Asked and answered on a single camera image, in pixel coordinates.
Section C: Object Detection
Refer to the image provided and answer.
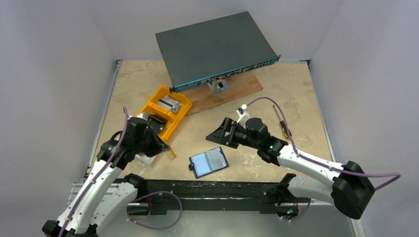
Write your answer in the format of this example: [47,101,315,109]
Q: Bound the gold printed credit card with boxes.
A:
[166,148,177,160]

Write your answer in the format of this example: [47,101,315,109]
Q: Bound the navy blue card holder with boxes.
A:
[188,147,229,179]

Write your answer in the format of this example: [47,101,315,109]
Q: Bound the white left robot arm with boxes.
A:
[42,113,169,237]

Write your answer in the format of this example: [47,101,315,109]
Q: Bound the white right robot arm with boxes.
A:
[206,118,376,219]

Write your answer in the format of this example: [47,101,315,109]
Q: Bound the grey cards in bin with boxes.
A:
[157,96,182,114]

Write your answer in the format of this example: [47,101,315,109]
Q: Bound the white plastic bin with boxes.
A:
[135,153,156,166]

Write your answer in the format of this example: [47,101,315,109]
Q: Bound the black item in bin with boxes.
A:
[148,115,167,134]

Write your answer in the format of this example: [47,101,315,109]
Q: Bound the yellow plastic bin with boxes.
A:
[138,85,192,142]

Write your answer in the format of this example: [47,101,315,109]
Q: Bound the wooden board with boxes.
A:
[182,72,263,116]

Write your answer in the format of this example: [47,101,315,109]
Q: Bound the yellow black screwdriver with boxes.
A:
[272,105,291,140]

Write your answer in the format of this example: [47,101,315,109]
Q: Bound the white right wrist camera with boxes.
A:
[236,104,251,127]

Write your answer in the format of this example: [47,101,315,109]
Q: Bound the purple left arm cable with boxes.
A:
[57,106,130,237]

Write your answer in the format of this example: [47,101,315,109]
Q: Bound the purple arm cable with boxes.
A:
[245,96,402,192]
[57,106,130,237]

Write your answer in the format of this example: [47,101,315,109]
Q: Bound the grey metal switch stand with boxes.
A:
[208,79,230,95]

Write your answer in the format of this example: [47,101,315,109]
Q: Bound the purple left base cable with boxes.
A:
[126,191,183,231]

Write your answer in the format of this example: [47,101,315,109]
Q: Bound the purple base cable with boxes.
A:
[126,191,183,231]
[280,197,312,223]

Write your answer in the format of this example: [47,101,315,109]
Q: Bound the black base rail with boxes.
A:
[116,174,308,217]

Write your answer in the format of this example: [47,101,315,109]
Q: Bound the grey network switch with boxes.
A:
[155,11,280,93]

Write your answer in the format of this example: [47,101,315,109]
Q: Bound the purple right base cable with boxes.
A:
[280,197,312,223]

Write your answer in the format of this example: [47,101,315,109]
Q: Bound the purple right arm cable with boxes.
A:
[245,96,402,192]

